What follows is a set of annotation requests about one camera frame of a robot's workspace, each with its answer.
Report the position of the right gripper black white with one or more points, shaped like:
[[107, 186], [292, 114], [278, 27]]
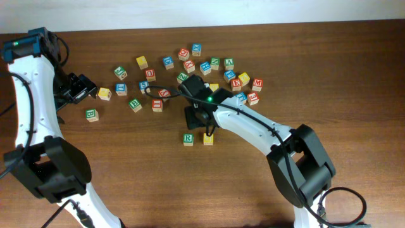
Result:
[[197, 123]]

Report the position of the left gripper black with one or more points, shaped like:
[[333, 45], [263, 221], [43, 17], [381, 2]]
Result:
[[80, 89]]

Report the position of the green R block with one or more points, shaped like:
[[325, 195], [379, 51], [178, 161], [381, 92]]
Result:
[[188, 139]]

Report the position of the yellow S block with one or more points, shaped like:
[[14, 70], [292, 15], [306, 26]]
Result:
[[208, 140], [214, 87]]

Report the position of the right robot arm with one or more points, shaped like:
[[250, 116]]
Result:
[[300, 166]]

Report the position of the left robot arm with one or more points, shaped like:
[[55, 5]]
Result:
[[43, 161]]

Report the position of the yellow W block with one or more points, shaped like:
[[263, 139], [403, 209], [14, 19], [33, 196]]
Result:
[[104, 94]]

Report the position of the green B block left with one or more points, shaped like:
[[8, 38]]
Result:
[[92, 115]]

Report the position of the green b block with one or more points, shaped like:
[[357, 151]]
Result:
[[92, 115], [135, 105]]

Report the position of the red K block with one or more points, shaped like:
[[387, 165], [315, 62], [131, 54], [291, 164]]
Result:
[[164, 94]]

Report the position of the red I block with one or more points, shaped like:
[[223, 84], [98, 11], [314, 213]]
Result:
[[157, 105]]

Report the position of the green Z block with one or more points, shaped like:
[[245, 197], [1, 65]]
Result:
[[181, 77]]

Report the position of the blue E block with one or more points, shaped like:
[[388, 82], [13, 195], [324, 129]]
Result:
[[242, 97]]

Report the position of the blue H block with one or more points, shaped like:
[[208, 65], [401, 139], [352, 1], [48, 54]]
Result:
[[205, 68]]

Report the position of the red E block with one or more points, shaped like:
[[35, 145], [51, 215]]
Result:
[[236, 84]]

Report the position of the green J block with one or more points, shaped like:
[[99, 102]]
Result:
[[120, 72]]

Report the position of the red Y block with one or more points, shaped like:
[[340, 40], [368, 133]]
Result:
[[189, 66]]

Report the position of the blue P block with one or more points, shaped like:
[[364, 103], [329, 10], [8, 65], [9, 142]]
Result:
[[229, 75]]

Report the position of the green N block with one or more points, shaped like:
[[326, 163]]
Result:
[[215, 63]]

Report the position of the red 3 block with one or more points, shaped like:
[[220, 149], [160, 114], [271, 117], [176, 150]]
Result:
[[253, 98]]

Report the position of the yellow block right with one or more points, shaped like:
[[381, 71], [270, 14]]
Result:
[[244, 78]]

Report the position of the blue D block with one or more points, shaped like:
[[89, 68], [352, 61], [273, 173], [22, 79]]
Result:
[[168, 62]]

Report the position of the green V block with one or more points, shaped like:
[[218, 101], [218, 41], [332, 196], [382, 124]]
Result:
[[229, 63]]

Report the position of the green B block centre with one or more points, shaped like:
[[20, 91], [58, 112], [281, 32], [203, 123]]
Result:
[[135, 105]]

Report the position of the blue 5 block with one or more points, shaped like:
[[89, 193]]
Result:
[[144, 87]]

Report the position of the red U block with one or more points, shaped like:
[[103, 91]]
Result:
[[150, 75]]

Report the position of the red C block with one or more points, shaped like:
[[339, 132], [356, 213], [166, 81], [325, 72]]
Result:
[[183, 54]]

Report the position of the red M block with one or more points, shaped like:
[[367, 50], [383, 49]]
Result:
[[257, 85]]

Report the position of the blue X block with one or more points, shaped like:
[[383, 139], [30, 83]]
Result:
[[196, 49]]

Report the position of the yellow block top left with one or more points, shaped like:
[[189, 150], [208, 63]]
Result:
[[142, 62]]

